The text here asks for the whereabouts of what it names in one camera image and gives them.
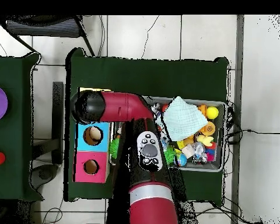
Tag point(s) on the mint green waffle cloth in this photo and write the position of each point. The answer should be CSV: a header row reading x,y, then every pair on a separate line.
x,y
184,119

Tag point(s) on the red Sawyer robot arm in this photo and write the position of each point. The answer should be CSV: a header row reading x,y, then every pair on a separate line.
x,y
121,107

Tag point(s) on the wooden box with three holes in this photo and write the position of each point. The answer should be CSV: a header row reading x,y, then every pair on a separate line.
x,y
93,177

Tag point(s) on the shallow mesh bin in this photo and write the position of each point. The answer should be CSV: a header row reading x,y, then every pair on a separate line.
x,y
200,166

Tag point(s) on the red ball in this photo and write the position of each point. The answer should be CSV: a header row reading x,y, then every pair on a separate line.
x,y
165,107

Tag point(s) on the green spiky rubber ball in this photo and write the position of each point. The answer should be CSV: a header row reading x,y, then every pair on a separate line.
x,y
169,155
114,148

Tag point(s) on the dark green table cloth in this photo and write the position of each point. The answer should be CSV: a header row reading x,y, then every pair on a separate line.
x,y
154,77
11,140

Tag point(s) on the globe print ball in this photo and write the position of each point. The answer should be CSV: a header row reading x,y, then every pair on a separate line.
x,y
182,160

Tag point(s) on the orange plastic block toy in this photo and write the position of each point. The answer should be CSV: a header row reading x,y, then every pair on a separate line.
x,y
203,109

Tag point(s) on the yellow duck toy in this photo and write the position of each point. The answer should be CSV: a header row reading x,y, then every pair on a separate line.
x,y
205,140

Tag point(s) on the toy burger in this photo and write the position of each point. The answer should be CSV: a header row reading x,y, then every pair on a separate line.
x,y
209,128

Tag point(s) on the yellow ball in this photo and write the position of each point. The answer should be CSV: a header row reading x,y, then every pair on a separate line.
x,y
212,112

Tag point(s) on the grey rounded base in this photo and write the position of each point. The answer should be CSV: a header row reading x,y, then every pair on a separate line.
x,y
45,173

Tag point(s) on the black chair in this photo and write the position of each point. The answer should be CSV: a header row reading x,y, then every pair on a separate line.
x,y
44,28

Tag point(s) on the black post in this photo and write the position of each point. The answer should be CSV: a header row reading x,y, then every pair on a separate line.
x,y
58,112

